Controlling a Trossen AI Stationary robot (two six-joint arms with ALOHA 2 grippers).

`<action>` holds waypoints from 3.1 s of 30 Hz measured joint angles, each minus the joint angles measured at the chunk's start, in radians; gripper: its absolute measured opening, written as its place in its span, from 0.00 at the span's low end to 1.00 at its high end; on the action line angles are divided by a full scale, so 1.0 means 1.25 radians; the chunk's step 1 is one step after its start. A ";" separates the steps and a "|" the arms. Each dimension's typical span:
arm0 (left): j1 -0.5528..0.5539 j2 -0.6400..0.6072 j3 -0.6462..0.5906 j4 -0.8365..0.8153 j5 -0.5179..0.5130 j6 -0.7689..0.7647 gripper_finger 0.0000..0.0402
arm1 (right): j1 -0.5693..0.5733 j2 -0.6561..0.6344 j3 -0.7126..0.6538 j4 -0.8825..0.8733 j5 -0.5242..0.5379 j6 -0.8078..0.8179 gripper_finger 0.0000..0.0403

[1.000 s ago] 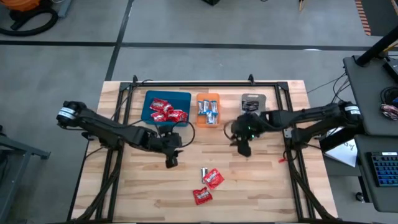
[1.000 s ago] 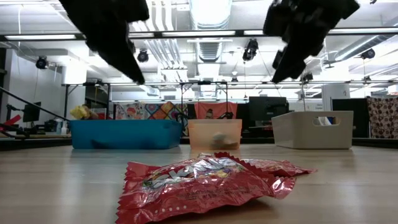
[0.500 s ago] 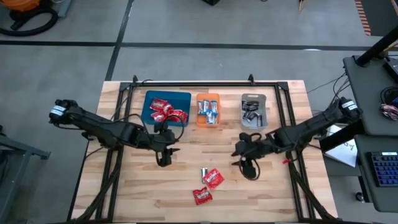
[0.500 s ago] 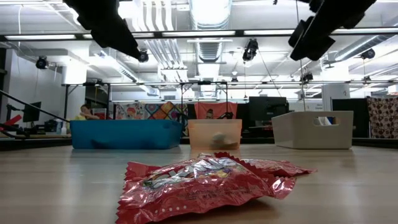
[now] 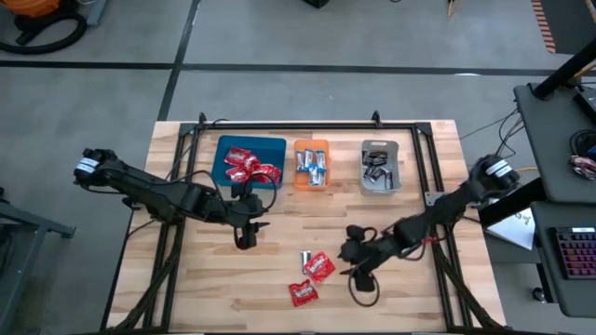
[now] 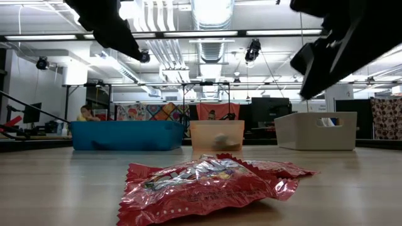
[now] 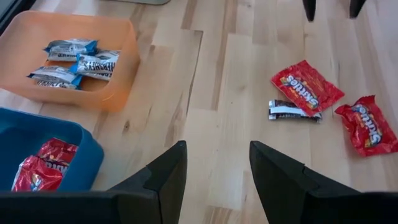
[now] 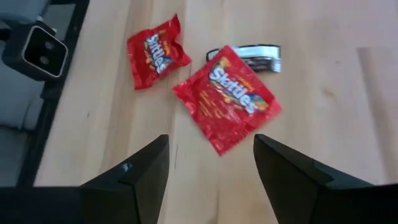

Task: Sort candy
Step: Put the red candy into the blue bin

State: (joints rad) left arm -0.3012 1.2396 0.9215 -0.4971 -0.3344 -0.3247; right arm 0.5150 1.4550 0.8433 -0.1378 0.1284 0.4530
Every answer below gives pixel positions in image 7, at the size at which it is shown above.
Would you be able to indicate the red Skittles candy bag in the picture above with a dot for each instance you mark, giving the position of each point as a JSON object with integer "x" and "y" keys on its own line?
{"x": 59, "y": 149}
{"x": 367, "y": 124}
{"x": 34, "y": 174}
{"x": 306, "y": 87}

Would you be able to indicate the orange plastic bin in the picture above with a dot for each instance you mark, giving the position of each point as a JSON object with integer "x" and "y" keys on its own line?
{"x": 25, "y": 40}

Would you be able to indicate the blue plastic bin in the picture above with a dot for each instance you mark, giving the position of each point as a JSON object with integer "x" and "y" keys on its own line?
{"x": 46, "y": 127}

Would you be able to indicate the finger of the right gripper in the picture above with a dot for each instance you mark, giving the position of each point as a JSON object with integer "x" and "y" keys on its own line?
{"x": 309, "y": 8}
{"x": 356, "y": 7}

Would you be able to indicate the black aluminium table frame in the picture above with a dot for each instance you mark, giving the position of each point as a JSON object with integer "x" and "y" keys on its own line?
{"x": 18, "y": 11}

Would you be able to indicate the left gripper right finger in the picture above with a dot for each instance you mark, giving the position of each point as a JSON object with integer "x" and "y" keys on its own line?
{"x": 286, "y": 193}

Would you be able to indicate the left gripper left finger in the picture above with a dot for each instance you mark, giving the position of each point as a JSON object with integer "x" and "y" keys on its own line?
{"x": 158, "y": 193}

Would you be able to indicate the white blue Hershey's bar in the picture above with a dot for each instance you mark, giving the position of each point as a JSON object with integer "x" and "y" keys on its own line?
{"x": 109, "y": 54}
{"x": 56, "y": 85}
{"x": 96, "y": 67}
{"x": 53, "y": 74}
{"x": 68, "y": 49}

